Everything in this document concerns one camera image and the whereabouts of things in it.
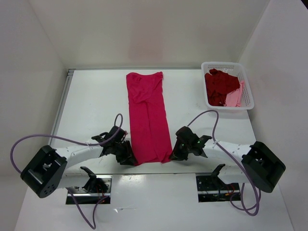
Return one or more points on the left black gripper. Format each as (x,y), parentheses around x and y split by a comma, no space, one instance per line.
(127,158)

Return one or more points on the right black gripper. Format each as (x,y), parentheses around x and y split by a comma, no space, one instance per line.
(176,154)

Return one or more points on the magenta t shirt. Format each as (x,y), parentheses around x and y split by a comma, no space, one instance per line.
(149,130)

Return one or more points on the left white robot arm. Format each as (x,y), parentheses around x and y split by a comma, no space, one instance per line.
(46,171)

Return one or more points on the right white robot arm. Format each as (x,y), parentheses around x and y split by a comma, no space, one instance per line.
(238,163)

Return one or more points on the light pink t shirt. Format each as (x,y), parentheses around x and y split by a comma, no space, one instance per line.
(233,99)

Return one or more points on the dark red t shirt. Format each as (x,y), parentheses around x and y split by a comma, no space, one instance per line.
(218,84)

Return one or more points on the white plastic basket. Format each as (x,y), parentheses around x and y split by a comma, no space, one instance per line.
(236,70)

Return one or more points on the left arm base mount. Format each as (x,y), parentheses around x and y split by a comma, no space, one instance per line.
(91,194)

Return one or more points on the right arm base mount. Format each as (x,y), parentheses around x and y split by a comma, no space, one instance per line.
(212,189)

